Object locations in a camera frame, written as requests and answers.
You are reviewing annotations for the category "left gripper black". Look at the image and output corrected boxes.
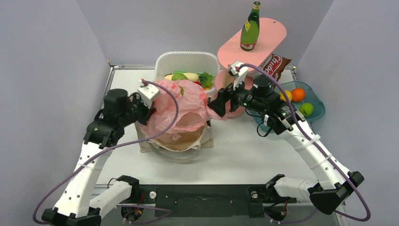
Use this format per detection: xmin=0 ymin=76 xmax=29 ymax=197
xmin=120 ymin=92 xmax=156 ymax=127

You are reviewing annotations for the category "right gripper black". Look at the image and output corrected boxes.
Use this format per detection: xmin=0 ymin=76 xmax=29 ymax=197
xmin=208 ymin=74 xmax=266 ymax=116

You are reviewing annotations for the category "red can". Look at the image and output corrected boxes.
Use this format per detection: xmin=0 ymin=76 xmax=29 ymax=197
xmin=257 ymin=53 xmax=292 ymax=81

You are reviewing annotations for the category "white radish with leaves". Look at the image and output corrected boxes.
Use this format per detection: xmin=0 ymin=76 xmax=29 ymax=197
xmin=164 ymin=71 xmax=214 ymax=90

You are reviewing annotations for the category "beige canvas tote bag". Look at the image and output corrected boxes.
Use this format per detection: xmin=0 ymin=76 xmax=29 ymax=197
xmin=139 ymin=121 xmax=214 ymax=164

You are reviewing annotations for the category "green glass bottle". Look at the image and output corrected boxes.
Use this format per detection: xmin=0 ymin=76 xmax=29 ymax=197
xmin=240 ymin=1 xmax=261 ymax=51

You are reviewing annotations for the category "pink three-tier shelf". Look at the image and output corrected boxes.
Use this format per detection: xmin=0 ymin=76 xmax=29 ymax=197
xmin=213 ymin=17 xmax=287 ymax=119

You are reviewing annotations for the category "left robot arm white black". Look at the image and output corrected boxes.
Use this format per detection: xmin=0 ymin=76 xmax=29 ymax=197
xmin=41 ymin=85 xmax=160 ymax=226

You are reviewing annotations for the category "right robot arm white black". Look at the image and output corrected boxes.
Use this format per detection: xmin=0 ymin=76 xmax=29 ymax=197
xmin=208 ymin=75 xmax=364 ymax=215

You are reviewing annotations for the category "yellow lemon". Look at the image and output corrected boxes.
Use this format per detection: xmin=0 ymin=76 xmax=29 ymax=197
xmin=279 ymin=90 xmax=293 ymax=102

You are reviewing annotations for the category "white plastic tub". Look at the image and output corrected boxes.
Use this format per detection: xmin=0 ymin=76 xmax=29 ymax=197
xmin=154 ymin=51 xmax=220 ymax=81

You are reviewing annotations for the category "orange fruit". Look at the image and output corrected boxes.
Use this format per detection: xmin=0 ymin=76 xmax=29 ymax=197
xmin=291 ymin=88 xmax=306 ymax=103

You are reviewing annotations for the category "green apple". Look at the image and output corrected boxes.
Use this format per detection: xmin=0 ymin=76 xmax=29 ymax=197
xmin=299 ymin=103 xmax=314 ymax=117

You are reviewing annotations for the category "teal plastic tray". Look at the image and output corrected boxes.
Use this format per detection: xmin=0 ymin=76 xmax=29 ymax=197
xmin=252 ymin=81 xmax=325 ymax=122

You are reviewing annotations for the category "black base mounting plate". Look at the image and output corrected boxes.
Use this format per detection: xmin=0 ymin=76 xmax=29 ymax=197
xmin=122 ymin=184 xmax=285 ymax=218

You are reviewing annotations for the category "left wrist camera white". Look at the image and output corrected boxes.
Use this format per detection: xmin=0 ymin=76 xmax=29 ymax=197
xmin=137 ymin=79 xmax=160 ymax=109

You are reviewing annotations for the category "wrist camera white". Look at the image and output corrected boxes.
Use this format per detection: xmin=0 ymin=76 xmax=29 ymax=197
xmin=227 ymin=61 xmax=248 ymax=91
xmin=137 ymin=79 xmax=160 ymax=109

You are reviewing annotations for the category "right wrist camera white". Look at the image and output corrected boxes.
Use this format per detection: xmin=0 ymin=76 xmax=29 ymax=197
xmin=227 ymin=61 xmax=248 ymax=91

